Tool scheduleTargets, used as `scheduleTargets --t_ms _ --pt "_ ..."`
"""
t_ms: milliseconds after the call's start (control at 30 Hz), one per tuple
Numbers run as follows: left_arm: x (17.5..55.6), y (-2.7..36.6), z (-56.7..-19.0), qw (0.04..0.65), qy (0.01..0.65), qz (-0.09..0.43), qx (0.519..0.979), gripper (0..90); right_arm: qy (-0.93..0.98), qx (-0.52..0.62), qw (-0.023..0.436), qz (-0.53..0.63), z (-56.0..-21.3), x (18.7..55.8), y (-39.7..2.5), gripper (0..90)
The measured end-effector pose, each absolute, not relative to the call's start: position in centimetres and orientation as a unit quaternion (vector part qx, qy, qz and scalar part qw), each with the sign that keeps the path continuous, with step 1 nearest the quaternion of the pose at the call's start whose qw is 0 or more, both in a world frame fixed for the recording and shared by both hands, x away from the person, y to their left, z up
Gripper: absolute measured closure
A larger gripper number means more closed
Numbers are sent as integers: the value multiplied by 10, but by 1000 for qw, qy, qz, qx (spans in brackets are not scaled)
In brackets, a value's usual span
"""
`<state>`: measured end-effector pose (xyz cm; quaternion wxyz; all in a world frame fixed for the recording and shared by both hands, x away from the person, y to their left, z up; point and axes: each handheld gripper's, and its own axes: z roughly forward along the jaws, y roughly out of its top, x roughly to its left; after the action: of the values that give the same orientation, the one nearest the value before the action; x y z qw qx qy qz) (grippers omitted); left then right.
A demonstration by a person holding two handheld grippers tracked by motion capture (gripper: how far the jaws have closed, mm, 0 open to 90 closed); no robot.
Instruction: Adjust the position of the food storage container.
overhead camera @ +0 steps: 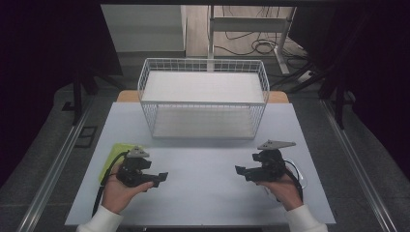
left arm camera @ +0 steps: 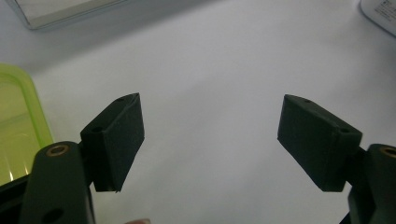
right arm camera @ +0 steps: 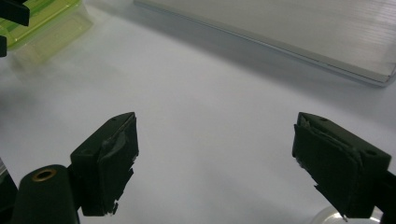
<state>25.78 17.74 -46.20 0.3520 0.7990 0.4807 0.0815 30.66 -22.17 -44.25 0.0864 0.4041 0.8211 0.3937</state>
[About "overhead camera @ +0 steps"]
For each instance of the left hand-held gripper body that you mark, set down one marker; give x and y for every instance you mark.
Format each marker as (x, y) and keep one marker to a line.
(132, 170)

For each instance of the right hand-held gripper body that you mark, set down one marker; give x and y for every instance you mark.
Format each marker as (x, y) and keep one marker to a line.
(270, 164)

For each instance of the green plastic food container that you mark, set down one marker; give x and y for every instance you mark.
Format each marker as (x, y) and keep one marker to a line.
(117, 150)

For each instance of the person's left hand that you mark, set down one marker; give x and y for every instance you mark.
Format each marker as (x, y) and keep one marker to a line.
(117, 193)

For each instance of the person's right hand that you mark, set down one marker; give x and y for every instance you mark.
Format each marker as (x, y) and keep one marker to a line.
(283, 191)

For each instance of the wooden table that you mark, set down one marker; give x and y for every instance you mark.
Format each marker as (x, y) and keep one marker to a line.
(127, 96)

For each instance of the black metal stand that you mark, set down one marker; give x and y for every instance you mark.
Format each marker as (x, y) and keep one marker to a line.
(77, 96)
(338, 103)

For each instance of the white power strip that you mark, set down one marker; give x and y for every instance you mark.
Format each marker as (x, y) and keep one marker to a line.
(304, 76)

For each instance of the dark curtain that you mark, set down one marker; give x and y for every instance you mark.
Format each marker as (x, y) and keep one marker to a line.
(377, 64)
(35, 64)

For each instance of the white panel board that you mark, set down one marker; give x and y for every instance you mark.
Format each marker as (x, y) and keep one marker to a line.
(145, 27)

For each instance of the black floor bracket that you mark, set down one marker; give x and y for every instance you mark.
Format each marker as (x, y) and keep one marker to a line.
(86, 137)

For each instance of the aluminium floor rail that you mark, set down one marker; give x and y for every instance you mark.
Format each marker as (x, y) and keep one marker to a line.
(58, 164)
(357, 167)

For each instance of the white metal desk frame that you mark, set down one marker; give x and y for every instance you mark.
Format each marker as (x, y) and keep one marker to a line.
(248, 24)

